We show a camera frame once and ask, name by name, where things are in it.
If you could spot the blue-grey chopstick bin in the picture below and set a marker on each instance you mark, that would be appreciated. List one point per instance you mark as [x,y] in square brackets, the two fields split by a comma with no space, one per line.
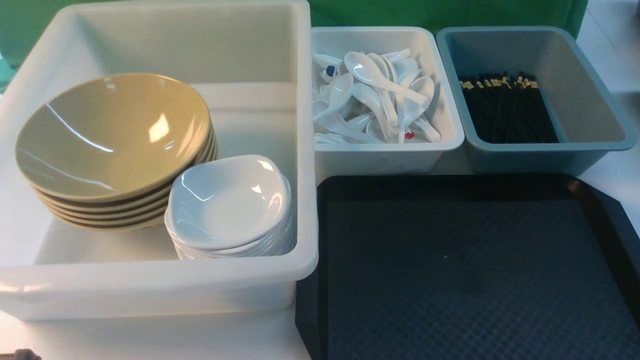
[588,122]

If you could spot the pile of black chopsticks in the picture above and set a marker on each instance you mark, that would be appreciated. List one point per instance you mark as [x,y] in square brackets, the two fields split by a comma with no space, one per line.
[508,109]

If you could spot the white dish stack lower dishes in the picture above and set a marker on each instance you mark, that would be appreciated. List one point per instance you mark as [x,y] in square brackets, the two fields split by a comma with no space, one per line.
[235,250]

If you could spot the small white spoon bin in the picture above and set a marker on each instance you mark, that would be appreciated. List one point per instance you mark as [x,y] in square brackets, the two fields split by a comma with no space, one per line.
[352,44]

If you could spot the black plastic tray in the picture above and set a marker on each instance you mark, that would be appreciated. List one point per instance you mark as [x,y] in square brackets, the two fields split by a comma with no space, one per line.
[470,267]

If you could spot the large white plastic tub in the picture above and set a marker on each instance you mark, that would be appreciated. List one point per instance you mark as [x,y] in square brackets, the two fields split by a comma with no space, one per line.
[251,62]

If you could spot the tan bowl stack lower bowls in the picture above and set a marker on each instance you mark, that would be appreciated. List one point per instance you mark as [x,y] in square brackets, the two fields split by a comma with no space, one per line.
[100,215]

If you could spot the tan noodle bowl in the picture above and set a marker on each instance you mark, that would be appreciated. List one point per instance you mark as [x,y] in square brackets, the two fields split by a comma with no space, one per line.
[133,96]

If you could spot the pile of white spoons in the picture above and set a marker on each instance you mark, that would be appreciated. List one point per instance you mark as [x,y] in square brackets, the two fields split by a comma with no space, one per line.
[348,111]

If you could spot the small white square dish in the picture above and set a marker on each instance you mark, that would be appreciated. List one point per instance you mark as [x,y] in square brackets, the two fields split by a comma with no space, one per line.
[230,200]

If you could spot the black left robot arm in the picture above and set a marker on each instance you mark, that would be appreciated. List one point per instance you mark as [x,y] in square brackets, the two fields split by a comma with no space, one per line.
[20,354]

